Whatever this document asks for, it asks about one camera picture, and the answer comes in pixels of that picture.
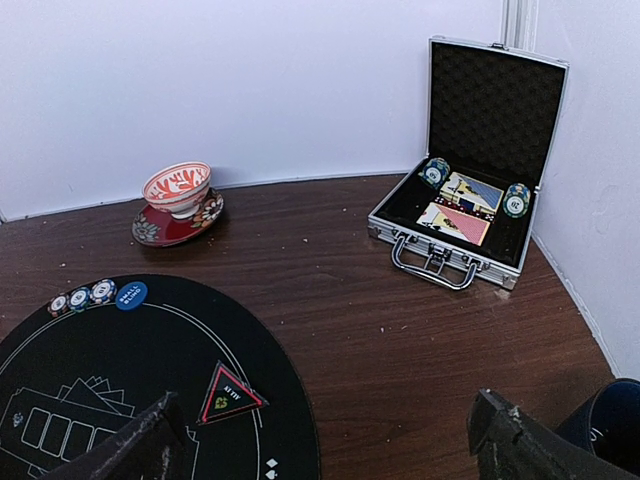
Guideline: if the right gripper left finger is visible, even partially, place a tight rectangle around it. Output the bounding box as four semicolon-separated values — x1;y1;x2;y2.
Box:
44;392;186;479

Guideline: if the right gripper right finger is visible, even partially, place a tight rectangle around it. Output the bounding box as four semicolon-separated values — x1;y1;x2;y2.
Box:
467;388;630;479

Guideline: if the triangular all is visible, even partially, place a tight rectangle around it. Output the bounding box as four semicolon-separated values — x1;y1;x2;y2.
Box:
196;360;269;425

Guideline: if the blue small blind button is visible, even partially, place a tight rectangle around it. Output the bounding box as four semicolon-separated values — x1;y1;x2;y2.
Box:
115;281;148;311

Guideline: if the blue white poker chip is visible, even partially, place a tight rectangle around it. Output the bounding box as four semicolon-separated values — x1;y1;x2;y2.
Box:
90;278;117;304

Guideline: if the green chip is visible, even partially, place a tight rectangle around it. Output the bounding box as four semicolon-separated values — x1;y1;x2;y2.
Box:
69;287;91;313

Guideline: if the orange chip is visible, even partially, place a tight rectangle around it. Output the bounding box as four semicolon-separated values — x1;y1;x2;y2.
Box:
47;293;69;318

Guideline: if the round black poker mat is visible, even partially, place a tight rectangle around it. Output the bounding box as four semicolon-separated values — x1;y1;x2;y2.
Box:
1;275;321;479

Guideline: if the dark blue mug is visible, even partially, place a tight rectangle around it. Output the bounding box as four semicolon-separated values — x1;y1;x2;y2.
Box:
555;378;639;475

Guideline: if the red floral saucer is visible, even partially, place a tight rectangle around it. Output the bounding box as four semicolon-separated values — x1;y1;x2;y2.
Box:
131;187;224;248

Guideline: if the red playing card deck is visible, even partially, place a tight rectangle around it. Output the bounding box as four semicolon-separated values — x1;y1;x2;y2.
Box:
416;202;491;246

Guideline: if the row of red dice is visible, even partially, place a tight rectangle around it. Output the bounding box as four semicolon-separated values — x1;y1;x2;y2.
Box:
434;196;496;222

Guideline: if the chip roll in case right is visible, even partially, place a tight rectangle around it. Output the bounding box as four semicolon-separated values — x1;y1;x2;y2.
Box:
502;183;531;218

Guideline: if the chip roll in case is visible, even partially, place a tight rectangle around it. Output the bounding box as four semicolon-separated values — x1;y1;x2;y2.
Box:
502;183;531;218
418;157;451;190

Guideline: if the playing card deck in case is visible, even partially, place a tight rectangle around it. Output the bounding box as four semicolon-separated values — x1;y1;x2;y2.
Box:
440;172;504;214

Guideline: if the red patterned bowl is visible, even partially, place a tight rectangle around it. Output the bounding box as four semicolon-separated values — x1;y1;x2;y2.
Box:
142;161;211;220

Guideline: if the chip roll in case left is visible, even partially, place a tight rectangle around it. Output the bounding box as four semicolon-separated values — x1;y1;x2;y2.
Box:
418;157;451;190

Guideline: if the aluminium poker case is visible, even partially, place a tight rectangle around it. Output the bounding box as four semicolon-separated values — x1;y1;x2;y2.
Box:
367;36;569;291

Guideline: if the right aluminium frame post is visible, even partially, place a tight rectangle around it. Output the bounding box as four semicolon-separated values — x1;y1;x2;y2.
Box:
501;0;539;52

